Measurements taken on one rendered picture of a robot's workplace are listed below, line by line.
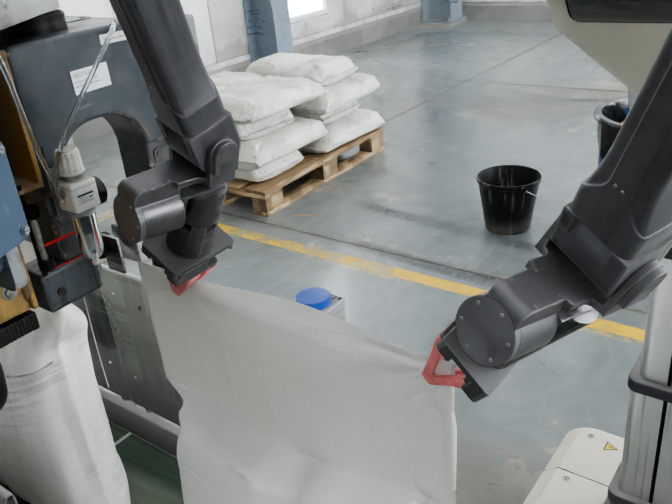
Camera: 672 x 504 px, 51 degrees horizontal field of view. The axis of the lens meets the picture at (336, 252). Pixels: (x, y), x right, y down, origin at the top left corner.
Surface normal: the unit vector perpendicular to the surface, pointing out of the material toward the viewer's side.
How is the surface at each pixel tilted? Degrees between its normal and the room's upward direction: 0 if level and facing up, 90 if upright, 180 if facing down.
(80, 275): 90
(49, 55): 90
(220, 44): 90
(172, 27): 104
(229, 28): 90
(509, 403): 0
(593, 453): 0
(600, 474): 0
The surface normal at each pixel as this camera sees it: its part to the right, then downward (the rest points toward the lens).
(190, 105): 0.61, 0.37
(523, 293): 0.32, -0.67
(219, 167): 0.70, 0.48
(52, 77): 0.80, 0.20
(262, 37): -0.59, 0.40
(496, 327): -0.75, 0.17
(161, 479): -0.09, -0.89
